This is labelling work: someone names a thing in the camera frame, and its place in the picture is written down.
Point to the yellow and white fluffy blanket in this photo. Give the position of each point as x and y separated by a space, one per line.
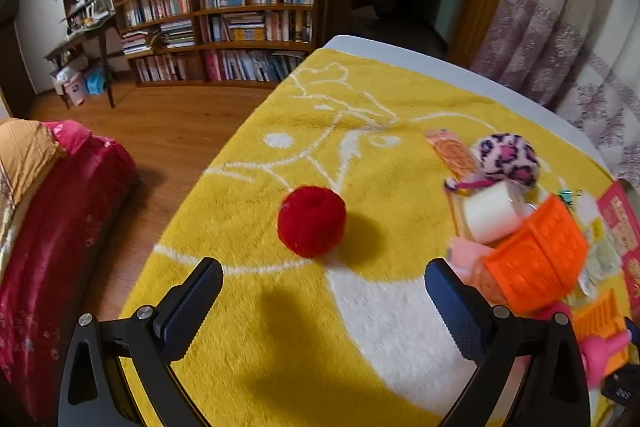
240 232

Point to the red floral bedding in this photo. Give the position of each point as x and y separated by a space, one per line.
60 257

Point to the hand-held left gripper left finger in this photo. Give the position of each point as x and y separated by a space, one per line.
195 302

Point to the white curtain with purple pattern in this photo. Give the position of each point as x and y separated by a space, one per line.
575 7

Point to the orange ridged plastic piece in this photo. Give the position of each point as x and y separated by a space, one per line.
597 312

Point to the red cardboard box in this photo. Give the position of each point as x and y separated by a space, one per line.
622 217

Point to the small orange cookie packet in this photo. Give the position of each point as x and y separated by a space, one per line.
452 154

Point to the wooden bookcase with books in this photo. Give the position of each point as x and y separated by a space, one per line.
225 7

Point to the pink and white storage box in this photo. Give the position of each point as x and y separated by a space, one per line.
70 87

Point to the pink foam hair curler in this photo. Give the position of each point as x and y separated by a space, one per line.
605 354

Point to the wooden desk with shelf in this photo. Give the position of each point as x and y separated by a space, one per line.
87 22

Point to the orange quilted pillow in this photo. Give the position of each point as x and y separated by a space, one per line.
25 152

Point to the leopard print plush earmuffs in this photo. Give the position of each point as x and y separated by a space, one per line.
505 157

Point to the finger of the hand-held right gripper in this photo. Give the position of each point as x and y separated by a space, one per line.
622 387

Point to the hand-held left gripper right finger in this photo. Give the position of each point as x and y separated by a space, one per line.
452 302

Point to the blue bag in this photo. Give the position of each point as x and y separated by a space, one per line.
94 82

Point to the orange plastic basket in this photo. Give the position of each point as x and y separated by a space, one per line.
540 252

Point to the red yarn ball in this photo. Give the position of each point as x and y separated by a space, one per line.
310 222

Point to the green binder clip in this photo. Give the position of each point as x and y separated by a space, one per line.
570 195

